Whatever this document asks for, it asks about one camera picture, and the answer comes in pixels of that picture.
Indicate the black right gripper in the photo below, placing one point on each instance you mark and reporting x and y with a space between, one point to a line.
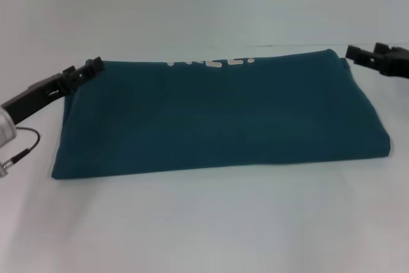
393 60

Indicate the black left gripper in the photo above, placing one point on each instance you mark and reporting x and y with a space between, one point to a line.
35 97

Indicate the teal blue t-shirt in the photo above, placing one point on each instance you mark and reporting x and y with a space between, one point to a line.
223 119

